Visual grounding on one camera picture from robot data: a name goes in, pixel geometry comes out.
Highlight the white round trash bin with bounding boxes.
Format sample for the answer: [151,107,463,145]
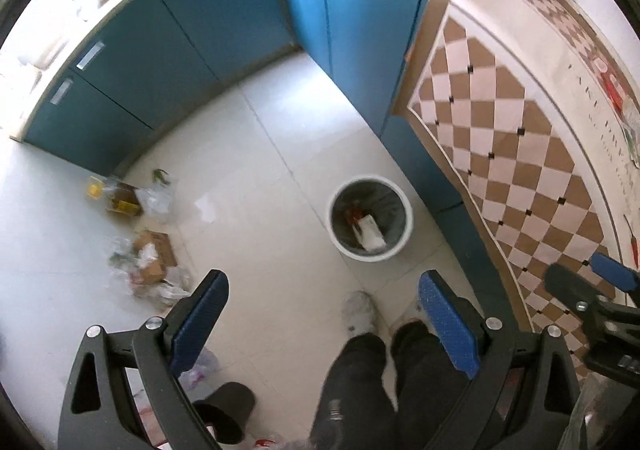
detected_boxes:
[324,174,414,263]

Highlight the blue kitchen cabinets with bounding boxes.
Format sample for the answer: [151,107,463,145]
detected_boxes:
[25,0,513,319]

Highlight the person right leg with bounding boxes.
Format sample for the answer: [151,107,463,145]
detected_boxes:
[390,319,470,449]

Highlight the person leg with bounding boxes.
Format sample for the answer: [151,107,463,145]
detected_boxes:
[390,319,470,449]
[309,333,396,449]

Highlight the black stool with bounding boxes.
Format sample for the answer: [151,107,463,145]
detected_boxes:
[193,382,256,446]

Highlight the grey right slipper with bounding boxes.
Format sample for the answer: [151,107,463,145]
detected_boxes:
[393,300,425,331]

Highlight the grey slipper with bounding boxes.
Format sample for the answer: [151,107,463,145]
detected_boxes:
[393,300,425,331]
[341,291,378,338]

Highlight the brown cardboard box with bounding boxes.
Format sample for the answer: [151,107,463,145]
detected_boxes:
[132,230,178,285]

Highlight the person left leg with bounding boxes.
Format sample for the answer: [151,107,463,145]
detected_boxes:
[309,333,396,449]

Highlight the grey left slipper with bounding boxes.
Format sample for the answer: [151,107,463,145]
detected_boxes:
[341,291,378,338]

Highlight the checkered brown tablecloth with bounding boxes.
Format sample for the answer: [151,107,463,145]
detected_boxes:
[394,0,639,378]

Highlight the white paper in bin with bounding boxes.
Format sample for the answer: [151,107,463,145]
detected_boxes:
[352,215,386,253]

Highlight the yellow oil bottle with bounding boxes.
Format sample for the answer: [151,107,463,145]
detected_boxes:
[86,176,142,217]

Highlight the clear plastic bag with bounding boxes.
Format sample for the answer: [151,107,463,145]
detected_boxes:
[134,167,178,224]

